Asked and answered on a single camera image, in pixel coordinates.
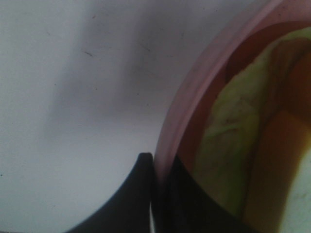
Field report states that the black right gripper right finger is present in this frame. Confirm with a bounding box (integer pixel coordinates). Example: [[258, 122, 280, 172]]
[[151, 158, 248, 233]]

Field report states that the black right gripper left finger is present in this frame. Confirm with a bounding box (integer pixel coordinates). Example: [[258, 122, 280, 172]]
[[68, 152, 154, 233]]

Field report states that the white bread sandwich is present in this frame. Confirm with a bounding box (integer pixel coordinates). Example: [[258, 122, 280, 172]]
[[192, 27, 311, 233]]

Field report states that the pink round plate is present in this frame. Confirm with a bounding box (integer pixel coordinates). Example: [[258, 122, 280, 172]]
[[154, 0, 311, 186]]

